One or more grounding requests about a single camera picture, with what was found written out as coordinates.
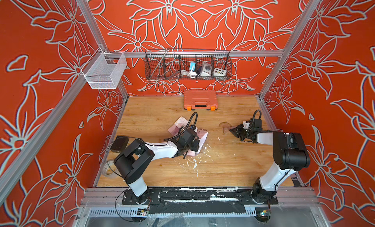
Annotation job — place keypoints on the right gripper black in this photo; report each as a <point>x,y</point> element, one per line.
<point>236,132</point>

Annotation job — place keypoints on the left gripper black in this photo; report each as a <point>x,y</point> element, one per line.
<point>196,143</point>

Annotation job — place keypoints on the pink ruler set pouch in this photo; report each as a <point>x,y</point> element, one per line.
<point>202,134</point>

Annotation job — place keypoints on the clear brown protractor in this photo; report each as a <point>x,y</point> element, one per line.
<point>226,127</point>

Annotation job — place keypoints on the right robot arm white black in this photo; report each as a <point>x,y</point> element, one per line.
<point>288,150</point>

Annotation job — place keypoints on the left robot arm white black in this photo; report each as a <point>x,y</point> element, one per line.
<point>135,157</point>

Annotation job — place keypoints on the orange plastic tool case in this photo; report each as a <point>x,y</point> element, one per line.
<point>200,99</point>

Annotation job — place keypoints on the white button box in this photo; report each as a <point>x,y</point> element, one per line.
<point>220,73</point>

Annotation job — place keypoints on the black box on table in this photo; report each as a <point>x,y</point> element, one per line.
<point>119,144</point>

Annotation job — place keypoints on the white round-dial device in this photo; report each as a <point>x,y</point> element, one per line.
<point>206,70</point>

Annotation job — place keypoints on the blue small box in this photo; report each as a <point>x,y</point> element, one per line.
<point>192,66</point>

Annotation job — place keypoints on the clear tape roll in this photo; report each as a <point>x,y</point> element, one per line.
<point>109,169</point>

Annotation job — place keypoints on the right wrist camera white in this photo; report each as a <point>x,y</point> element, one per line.
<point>247,125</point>

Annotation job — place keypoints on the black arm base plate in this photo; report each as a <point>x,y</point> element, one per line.
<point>157,195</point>

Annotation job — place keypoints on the black wire wall basket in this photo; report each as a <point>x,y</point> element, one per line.
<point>173,64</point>

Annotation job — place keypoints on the white wire wall basket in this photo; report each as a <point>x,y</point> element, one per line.
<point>100,74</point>

